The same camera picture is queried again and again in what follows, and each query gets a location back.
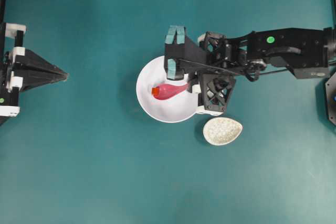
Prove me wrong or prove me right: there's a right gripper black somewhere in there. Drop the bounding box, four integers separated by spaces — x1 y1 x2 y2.
164 25 236 115

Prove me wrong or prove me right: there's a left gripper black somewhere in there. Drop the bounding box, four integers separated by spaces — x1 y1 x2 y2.
1 23 68 124

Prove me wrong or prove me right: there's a pink ceramic spoon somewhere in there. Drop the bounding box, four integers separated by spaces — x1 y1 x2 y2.
152 83 189 100

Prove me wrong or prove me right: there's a small red block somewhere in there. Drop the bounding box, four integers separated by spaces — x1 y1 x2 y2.
151 87 160 96

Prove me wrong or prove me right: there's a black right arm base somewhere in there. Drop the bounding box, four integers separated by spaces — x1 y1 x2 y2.
322 69 335 127

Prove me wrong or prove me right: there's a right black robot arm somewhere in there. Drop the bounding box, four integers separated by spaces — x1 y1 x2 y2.
164 26 335 115

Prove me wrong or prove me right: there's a white round bowl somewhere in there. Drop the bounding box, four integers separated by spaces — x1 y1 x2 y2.
136 56 198 123

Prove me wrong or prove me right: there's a speckled beige spoon rest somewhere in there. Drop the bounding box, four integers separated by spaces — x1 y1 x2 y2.
203 117 243 146

